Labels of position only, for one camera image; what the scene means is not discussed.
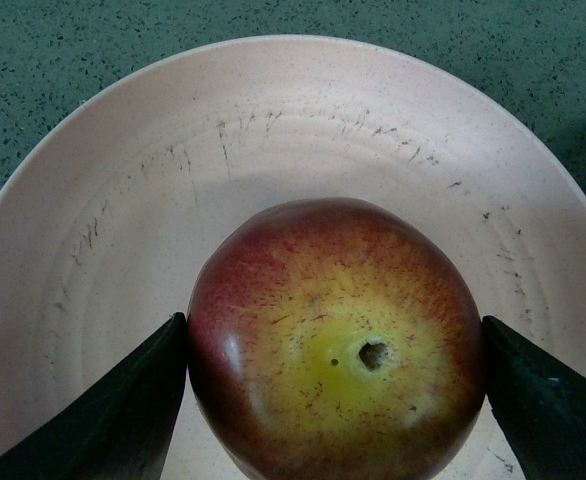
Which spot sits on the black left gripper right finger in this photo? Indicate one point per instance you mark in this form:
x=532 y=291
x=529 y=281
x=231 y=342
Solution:
x=538 y=402

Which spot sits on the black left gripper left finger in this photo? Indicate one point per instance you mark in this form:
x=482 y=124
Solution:
x=121 y=427

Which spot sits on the red yellow apple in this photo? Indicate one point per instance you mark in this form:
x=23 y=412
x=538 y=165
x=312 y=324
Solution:
x=329 y=339

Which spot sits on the pink plate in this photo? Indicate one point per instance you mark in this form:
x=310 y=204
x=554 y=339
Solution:
x=107 y=222

